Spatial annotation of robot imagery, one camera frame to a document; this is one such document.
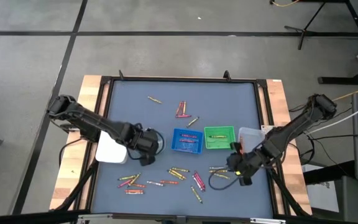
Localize grey cabinet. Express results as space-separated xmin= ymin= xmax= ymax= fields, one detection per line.
xmin=334 ymin=175 xmax=358 ymax=224

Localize thin white rod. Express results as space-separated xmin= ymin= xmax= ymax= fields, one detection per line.
xmin=303 ymin=98 xmax=358 ymax=135

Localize black metal table frame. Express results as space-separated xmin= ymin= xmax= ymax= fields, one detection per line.
xmin=48 ymin=70 xmax=313 ymax=224

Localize white box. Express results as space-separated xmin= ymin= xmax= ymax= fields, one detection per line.
xmin=302 ymin=164 xmax=341 ymax=214

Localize thin yellow floor cable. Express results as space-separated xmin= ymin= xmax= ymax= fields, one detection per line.
xmin=270 ymin=0 xmax=301 ymax=7

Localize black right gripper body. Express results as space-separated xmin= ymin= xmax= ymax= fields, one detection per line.
xmin=227 ymin=151 xmax=262 ymax=177

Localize light wooden table board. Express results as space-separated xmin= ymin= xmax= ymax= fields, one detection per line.
xmin=50 ymin=74 xmax=111 ymax=211
xmin=265 ymin=79 xmax=313 ymax=215

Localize green slotted plastic basket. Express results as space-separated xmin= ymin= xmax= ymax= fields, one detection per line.
xmin=203 ymin=125 xmax=237 ymax=150

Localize black tripod stand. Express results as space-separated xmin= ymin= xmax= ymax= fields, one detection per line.
xmin=283 ymin=0 xmax=358 ymax=50

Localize white plastic bin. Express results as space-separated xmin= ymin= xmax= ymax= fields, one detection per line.
xmin=94 ymin=130 xmax=129 ymax=165

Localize blue slotted plastic basket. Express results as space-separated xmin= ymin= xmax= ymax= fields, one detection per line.
xmin=170 ymin=128 xmax=204 ymax=155

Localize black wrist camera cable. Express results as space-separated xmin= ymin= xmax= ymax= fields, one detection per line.
xmin=208 ymin=170 xmax=239 ymax=191

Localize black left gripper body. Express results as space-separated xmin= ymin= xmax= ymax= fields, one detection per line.
xmin=127 ymin=127 xmax=164 ymax=158

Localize black metal table legs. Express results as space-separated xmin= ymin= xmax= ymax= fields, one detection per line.
xmin=318 ymin=0 xmax=358 ymax=85

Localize clear plastic bin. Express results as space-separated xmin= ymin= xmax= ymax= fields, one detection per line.
xmin=237 ymin=126 xmax=265 ymax=149

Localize black aluminium crossbar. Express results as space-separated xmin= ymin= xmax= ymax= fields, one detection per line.
xmin=0 ymin=210 xmax=358 ymax=224

